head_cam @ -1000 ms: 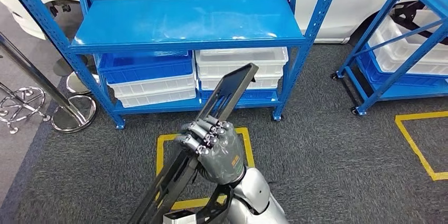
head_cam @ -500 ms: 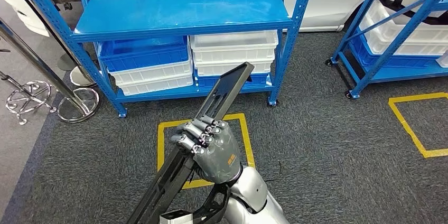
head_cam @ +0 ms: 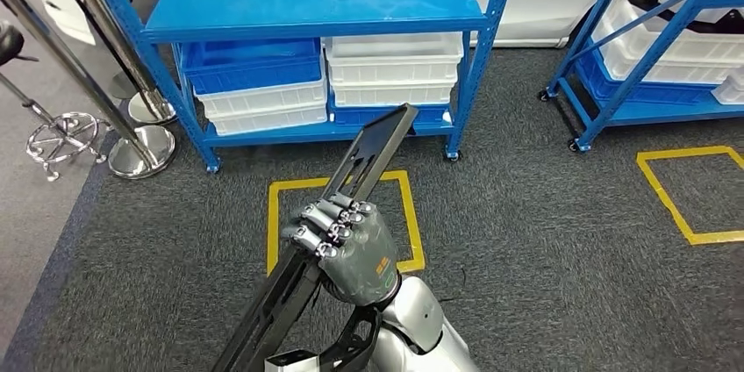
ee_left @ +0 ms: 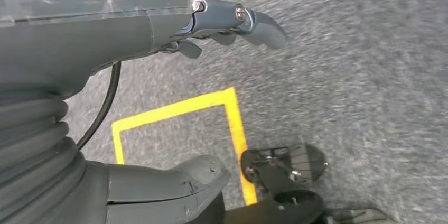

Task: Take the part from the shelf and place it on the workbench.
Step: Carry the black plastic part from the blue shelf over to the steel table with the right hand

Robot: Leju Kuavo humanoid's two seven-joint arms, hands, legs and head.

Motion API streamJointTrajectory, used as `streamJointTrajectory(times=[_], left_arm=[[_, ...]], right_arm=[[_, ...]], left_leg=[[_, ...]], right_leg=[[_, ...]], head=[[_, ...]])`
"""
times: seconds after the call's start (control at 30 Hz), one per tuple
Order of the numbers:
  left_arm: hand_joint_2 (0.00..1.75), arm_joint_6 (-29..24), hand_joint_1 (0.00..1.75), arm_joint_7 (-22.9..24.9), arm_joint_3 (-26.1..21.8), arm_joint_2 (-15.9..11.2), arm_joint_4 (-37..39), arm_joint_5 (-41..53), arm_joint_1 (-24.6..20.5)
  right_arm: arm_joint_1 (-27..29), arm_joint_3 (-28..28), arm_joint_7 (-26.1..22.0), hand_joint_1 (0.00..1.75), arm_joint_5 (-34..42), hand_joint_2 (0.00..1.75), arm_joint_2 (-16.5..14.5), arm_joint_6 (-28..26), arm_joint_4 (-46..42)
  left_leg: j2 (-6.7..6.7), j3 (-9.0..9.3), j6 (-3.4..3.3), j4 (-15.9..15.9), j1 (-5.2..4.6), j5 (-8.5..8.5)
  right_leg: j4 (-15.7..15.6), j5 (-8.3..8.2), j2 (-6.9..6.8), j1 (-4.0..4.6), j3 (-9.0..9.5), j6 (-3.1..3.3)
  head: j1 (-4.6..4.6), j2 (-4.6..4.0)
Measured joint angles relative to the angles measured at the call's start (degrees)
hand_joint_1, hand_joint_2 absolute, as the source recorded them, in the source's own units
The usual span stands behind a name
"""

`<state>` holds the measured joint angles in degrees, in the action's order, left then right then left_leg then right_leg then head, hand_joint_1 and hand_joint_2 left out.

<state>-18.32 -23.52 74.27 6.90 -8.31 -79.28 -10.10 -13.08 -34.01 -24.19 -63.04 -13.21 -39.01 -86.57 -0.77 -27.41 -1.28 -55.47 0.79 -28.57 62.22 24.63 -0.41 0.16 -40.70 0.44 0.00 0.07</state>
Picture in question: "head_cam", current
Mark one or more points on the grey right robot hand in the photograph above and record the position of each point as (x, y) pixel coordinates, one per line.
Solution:
(360, 259)

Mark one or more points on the black license plate frame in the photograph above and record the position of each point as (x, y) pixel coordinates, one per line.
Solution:
(395, 125)

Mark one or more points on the black plastic part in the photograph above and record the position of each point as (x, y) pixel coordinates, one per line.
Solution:
(709, 23)

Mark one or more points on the yellow floor tape square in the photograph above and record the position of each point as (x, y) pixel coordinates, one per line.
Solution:
(272, 224)

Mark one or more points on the blue plastic bin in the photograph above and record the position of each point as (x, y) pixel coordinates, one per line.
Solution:
(250, 67)
(639, 93)
(360, 115)

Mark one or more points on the white plastic bin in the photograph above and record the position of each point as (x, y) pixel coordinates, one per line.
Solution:
(395, 73)
(697, 47)
(395, 95)
(261, 99)
(267, 122)
(395, 47)
(729, 90)
(668, 73)

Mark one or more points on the white car with red stripe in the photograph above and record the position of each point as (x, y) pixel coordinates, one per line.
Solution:
(535, 9)

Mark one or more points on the chrome stool with black seat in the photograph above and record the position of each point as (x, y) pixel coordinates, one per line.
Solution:
(9, 44)

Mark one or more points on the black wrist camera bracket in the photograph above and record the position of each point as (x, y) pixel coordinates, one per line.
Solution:
(337, 355)

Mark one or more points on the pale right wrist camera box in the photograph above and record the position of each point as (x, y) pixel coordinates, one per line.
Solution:
(290, 362)

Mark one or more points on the chrome stanchion post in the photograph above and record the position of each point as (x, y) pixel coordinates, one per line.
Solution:
(142, 151)
(152, 109)

